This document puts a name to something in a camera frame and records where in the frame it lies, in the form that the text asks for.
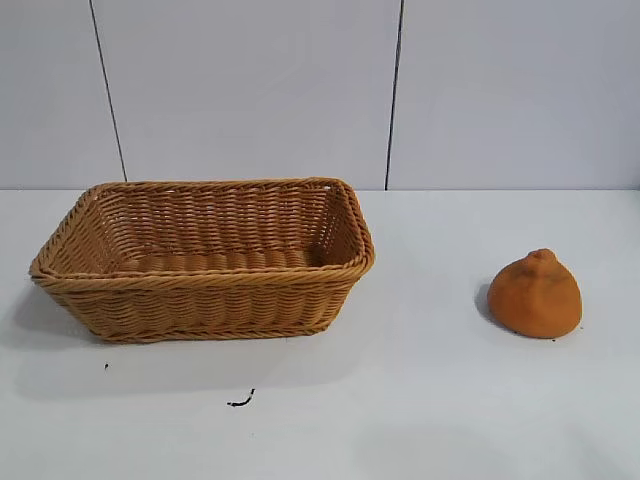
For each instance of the orange fruit with knobbed top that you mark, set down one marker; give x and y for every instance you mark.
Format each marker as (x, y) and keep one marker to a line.
(535, 300)

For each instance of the tan woven wicker basket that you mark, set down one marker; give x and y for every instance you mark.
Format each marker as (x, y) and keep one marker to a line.
(210, 300)

